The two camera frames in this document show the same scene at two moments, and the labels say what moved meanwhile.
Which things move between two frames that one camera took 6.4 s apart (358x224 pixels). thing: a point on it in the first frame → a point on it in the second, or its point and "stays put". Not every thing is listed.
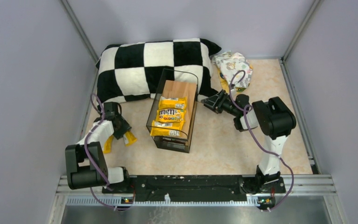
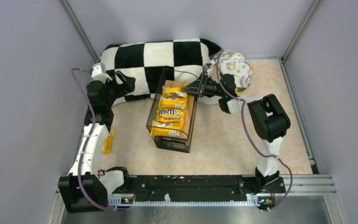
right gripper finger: x=213 y=102 → x=198 y=87
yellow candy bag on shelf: x=161 y=131 stays put
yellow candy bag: x=129 y=138 → x=174 y=92
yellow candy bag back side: x=176 y=103 stays put
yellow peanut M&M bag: x=171 y=115 stays put
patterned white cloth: x=234 y=68 stays put
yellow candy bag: x=107 y=146 stays put
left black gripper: x=122 y=127 → x=119 y=85
